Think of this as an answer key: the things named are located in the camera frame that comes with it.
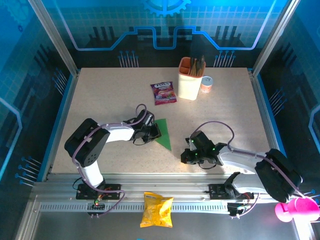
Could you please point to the green cloth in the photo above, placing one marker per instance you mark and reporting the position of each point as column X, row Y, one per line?
column 165, row 135

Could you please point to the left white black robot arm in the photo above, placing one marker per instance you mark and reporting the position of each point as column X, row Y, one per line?
column 120, row 133

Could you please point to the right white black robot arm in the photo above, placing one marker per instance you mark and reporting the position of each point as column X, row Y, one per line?
column 237, row 158

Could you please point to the purple candy bag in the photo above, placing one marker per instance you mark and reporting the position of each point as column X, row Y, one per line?
column 163, row 93

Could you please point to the cream holder with orange rim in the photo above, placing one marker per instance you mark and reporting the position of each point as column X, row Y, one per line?
column 188, row 87

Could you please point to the small circuit board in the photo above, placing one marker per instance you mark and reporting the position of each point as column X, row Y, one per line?
column 96, row 205
column 236, row 207

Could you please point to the yellow chips bag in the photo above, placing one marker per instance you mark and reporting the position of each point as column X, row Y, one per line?
column 156, row 212

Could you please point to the small orange can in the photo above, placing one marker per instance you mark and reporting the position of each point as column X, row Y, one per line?
column 206, row 86

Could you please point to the brown wooden sticks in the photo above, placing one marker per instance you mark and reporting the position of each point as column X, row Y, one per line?
column 193, row 70

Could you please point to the pink plastic cup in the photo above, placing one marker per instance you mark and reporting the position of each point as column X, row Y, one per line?
column 303, row 208

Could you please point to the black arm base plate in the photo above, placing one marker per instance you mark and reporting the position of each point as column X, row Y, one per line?
column 215, row 191
column 115, row 187

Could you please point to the long aluminium frame beam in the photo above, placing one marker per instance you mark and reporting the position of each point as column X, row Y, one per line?
column 162, row 182

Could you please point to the aluminium side rail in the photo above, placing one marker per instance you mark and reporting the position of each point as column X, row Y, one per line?
column 260, row 100
column 63, row 117

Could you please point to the aluminium frame post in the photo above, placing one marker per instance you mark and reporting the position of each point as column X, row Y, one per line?
column 275, row 32
column 50, row 30

